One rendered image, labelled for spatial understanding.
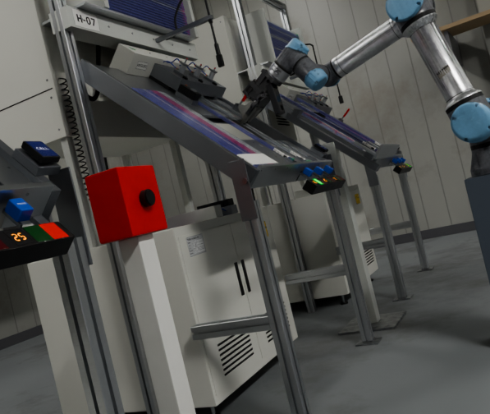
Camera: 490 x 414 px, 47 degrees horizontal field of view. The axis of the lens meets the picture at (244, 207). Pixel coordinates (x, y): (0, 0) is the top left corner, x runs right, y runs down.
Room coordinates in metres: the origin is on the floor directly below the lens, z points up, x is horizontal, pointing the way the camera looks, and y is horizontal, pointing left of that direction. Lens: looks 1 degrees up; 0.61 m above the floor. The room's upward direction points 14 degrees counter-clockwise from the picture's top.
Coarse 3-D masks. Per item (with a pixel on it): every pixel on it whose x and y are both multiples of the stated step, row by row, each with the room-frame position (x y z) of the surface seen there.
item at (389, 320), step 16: (336, 160) 2.47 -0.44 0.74; (352, 208) 2.51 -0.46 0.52; (352, 224) 2.47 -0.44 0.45; (352, 240) 2.48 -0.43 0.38; (368, 272) 2.51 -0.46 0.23; (368, 288) 2.47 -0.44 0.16; (368, 304) 2.48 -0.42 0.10; (352, 320) 2.62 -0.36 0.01; (384, 320) 2.48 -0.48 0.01; (400, 320) 2.44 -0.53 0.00
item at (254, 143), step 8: (248, 144) 1.88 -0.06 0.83; (256, 144) 1.93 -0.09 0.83; (272, 144) 2.06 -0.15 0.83; (288, 144) 2.18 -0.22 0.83; (264, 152) 1.88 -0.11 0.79; (272, 152) 1.94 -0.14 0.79; (288, 152) 2.04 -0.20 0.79; (296, 152) 2.13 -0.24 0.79; (304, 152) 2.20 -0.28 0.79; (280, 160) 1.88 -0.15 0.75; (288, 160) 1.93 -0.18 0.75; (296, 160) 2.00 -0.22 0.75; (304, 160) 2.02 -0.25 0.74; (312, 160) 2.12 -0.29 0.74
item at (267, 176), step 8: (320, 160) 2.08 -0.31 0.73; (328, 160) 2.15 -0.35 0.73; (264, 168) 1.62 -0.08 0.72; (272, 168) 1.68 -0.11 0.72; (280, 168) 1.73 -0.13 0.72; (288, 168) 1.80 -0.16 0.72; (296, 168) 1.87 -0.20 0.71; (304, 168) 1.94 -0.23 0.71; (312, 168) 2.02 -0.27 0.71; (264, 176) 1.65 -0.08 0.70; (272, 176) 1.71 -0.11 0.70; (280, 176) 1.77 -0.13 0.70; (288, 176) 1.84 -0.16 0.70; (296, 176) 1.91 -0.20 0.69; (312, 176) 2.07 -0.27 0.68; (320, 176) 2.16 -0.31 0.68; (256, 184) 1.64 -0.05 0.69; (264, 184) 1.69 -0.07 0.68; (272, 184) 1.76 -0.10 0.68
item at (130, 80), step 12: (108, 72) 1.86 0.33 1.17; (120, 72) 1.94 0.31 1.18; (132, 84) 1.87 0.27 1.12; (144, 84) 1.96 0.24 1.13; (156, 84) 2.05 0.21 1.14; (204, 96) 2.28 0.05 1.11; (192, 108) 1.96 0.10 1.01; (204, 108) 2.05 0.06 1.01; (216, 108) 2.15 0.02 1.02; (228, 108) 2.28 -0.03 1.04; (216, 120) 2.18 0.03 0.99
